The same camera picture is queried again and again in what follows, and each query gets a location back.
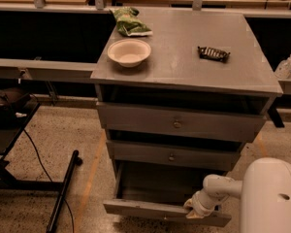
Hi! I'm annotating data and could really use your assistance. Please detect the grey bottom drawer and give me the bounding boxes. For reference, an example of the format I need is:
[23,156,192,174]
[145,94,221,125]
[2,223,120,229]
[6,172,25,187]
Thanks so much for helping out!
[103,161,231,227]

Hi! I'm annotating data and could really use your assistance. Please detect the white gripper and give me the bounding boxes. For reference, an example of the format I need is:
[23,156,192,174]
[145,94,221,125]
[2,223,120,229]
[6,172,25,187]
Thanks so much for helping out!
[183,190,217,219]

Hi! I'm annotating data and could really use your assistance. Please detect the grey top drawer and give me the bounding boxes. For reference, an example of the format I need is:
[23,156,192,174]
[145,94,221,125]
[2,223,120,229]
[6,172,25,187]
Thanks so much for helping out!
[97,102,266,142]

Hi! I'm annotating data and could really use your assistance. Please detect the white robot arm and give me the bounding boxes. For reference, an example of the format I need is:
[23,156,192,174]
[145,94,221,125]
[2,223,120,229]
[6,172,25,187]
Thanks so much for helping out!
[183,157,291,233]

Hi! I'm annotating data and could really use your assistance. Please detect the grey long workbench rail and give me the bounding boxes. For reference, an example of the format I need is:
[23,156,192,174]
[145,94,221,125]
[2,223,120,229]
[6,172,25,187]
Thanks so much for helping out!
[0,58,97,83]

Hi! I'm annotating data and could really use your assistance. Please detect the dark candy bar wrapper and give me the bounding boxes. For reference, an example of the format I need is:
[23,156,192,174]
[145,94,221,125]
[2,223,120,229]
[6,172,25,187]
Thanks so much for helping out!
[197,47,230,63]

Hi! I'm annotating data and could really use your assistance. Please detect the grey middle drawer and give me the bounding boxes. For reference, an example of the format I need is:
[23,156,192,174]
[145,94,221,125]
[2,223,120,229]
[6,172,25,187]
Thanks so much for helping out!
[107,140,240,171]

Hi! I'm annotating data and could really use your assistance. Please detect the clear hand sanitizer bottle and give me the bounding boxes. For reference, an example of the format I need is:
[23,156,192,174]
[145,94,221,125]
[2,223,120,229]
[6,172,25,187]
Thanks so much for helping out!
[275,55,291,79]

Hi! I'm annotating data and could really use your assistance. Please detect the grey wooden drawer cabinet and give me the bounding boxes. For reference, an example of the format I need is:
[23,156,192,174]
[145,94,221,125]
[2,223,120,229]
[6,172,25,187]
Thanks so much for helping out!
[89,7,284,184]

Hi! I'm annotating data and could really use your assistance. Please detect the black floor cable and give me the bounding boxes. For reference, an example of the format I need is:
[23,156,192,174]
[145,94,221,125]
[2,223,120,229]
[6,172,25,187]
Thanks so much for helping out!
[22,128,76,233]

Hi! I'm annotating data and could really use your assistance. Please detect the grey drawer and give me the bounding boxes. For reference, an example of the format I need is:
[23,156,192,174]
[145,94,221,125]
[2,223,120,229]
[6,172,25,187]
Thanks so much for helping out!
[97,102,266,142]
[103,161,231,227]
[107,140,240,171]

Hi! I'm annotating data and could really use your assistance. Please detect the green chip bag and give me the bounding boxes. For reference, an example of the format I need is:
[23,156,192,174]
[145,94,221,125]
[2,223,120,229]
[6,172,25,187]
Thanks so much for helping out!
[112,7,152,37]

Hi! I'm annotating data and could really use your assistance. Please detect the white paper bowl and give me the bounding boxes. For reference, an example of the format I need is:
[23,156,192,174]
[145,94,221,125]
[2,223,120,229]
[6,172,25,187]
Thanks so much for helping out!
[108,39,151,68]

